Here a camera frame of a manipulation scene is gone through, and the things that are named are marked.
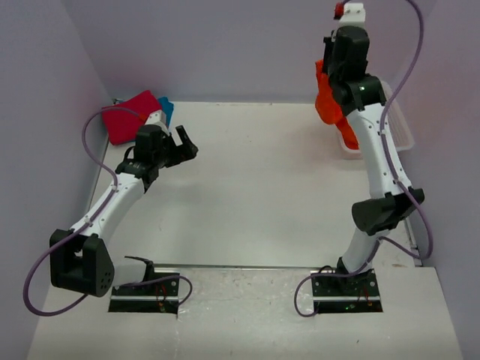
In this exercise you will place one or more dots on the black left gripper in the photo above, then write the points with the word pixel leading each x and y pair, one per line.
pixel 186 151

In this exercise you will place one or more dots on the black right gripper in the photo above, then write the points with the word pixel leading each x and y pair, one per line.
pixel 331 45

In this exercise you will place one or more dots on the orange t shirt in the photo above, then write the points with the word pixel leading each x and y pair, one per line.
pixel 329 111

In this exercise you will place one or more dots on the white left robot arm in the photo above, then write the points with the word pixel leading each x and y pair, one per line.
pixel 79 260

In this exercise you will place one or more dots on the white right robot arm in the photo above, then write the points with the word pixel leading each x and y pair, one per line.
pixel 362 100

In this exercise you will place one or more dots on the folded blue t shirt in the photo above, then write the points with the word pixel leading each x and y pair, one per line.
pixel 167 108

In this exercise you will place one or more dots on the folded red t shirt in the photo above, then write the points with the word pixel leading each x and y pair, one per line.
pixel 123 120

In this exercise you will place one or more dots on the white plastic basket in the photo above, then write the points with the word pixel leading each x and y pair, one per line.
pixel 400 132

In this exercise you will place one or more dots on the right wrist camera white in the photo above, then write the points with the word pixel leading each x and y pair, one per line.
pixel 349 13

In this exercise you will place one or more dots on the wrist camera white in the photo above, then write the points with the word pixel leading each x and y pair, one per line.
pixel 156 121
pixel 349 13

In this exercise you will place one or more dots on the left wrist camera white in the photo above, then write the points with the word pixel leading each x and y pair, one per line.
pixel 156 121

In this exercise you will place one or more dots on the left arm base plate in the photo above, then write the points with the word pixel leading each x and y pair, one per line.
pixel 157 298

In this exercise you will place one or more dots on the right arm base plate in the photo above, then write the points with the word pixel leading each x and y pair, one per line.
pixel 352 295

